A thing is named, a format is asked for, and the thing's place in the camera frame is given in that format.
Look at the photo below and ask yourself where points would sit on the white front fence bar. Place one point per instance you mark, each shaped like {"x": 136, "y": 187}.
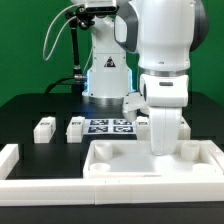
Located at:
{"x": 111, "y": 191}

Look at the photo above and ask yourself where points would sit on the black camera on pole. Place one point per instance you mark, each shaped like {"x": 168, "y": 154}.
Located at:
{"x": 98, "y": 6}

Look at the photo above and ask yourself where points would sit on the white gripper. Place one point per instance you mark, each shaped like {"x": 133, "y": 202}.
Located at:
{"x": 132, "y": 103}

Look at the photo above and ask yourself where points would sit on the white desk top tray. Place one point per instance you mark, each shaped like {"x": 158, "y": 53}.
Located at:
{"x": 134, "y": 158}

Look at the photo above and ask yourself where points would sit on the white left fence bar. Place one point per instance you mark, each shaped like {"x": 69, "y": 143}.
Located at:
{"x": 9, "y": 156}

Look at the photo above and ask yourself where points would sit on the white fence bar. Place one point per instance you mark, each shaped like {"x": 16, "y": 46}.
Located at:
{"x": 217, "y": 154}
{"x": 111, "y": 191}
{"x": 9, "y": 156}

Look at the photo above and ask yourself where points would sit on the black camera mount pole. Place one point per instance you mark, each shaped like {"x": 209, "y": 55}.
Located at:
{"x": 78, "y": 86}

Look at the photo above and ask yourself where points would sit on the white right fence bar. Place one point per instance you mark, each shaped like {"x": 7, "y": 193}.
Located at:
{"x": 217, "y": 154}

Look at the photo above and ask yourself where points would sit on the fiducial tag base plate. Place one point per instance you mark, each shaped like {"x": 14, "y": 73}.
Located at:
{"x": 108, "y": 126}

